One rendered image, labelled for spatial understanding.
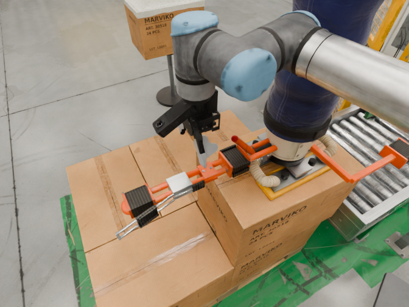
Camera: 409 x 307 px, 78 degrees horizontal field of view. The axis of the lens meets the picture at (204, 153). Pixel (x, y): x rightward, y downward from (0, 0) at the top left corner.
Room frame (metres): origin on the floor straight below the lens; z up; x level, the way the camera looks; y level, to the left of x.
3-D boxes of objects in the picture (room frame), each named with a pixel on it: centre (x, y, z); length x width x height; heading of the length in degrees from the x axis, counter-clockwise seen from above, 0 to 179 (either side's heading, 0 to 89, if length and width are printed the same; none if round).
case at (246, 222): (0.70, -0.32, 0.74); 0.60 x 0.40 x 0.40; 116
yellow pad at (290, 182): (0.62, -0.37, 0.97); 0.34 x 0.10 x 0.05; 119
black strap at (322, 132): (0.70, -0.33, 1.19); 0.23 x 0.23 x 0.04
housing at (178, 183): (0.48, 0.08, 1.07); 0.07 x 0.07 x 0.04; 29
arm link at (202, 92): (0.51, 0.02, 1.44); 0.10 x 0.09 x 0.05; 27
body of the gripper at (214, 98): (0.51, 0.01, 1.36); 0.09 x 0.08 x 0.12; 117
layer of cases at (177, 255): (0.83, 0.10, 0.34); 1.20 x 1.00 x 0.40; 118
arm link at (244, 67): (0.43, -0.06, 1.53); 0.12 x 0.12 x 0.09; 40
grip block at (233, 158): (0.58, -0.11, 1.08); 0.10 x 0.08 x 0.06; 29
